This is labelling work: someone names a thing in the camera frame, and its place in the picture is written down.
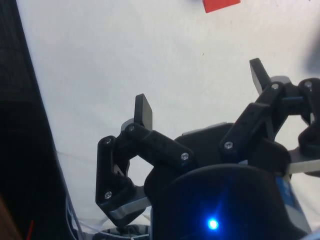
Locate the red cube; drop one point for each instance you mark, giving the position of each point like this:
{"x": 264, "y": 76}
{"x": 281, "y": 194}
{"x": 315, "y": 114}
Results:
{"x": 220, "y": 4}

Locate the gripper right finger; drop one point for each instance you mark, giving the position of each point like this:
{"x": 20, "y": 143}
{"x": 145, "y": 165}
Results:
{"x": 252, "y": 120}

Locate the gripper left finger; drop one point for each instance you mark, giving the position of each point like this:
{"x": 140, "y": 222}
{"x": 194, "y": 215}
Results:
{"x": 160, "y": 147}

